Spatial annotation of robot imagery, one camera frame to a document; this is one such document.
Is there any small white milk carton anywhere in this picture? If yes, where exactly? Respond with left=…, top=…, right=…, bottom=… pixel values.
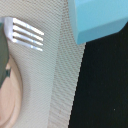
left=68, top=0, right=128, bottom=44

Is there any grey green gripper finger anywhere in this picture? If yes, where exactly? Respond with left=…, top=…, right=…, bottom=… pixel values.
left=0, top=28, right=12, bottom=91

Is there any round wooden plate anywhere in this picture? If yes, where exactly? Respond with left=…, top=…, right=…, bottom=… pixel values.
left=0, top=57, right=23, bottom=128

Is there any fork with wooden handle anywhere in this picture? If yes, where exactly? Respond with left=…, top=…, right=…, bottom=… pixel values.
left=0, top=17, right=44, bottom=51

